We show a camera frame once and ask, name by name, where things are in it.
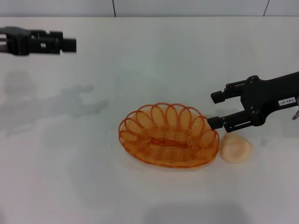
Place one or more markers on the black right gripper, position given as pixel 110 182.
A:
pixel 261 98

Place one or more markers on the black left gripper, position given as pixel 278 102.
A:
pixel 17 42

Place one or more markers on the pale round bread bun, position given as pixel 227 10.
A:
pixel 237 149

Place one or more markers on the orange woven plastic basket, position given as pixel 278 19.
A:
pixel 168 144

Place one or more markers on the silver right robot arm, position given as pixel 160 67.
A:
pixel 296 114

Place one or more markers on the white printed label sticker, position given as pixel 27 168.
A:
pixel 286 101

